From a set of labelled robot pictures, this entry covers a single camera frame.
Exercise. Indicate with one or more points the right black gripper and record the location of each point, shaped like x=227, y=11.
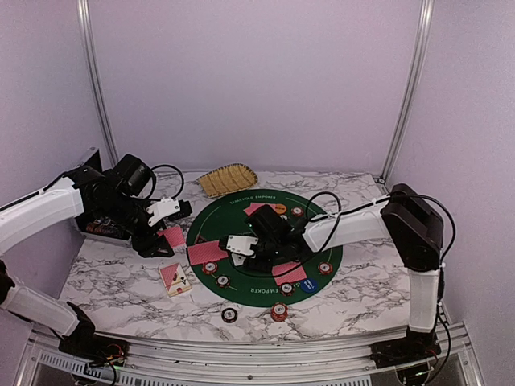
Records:
x=262, y=268

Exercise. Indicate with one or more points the woven bamboo tray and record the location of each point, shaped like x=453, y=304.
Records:
x=227, y=180

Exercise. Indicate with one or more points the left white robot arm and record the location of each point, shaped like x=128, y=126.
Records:
x=33, y=217

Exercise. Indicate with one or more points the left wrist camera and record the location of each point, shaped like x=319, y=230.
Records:
x=168, y=208

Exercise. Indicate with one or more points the orange purple chip row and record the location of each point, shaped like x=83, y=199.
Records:
x=104, y=230

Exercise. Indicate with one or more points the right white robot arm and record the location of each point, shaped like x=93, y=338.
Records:
x=403, y=217

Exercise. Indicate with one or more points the ace card box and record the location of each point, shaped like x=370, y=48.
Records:
x=174, y=279

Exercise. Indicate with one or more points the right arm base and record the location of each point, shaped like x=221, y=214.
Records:
x=414, y=346

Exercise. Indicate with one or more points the right aluminium frame post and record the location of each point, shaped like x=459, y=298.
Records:
x=414, y=75

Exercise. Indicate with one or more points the black poker chip stack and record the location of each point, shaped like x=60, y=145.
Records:
x=229, y=315

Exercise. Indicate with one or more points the blue small blind button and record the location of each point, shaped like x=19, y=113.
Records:
x=309, y=286

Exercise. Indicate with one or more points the red backed playing card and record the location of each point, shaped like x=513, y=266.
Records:
x=290, y=272
x=255, y=206
x=203, y=253

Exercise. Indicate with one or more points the red poker chip stack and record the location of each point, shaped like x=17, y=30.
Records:
x=279, y=312

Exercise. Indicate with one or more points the orange big blind button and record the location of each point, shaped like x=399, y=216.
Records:
x=280, y=209

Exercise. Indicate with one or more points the left aluminium frame post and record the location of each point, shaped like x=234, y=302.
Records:
x=86, y=30

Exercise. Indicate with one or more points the triangular all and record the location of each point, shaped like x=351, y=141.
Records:
x=200, y=240

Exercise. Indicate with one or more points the aluminium frame post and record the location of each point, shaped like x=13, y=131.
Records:
x=86, y=30
x=414, y=75

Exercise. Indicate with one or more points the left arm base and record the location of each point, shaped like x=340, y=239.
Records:
x=84, y=342

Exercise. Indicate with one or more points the green round poker mat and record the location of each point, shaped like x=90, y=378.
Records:
x=225, y=216

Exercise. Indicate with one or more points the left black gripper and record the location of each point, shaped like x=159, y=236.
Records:
x=146, y=244

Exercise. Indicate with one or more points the front aluminium rail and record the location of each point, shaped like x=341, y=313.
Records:
x=339, y=361

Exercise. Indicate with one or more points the aluminium poker case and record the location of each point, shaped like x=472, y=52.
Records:
x=100, y=198

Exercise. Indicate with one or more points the red backed card deck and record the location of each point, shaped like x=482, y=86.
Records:
x=174, y=236

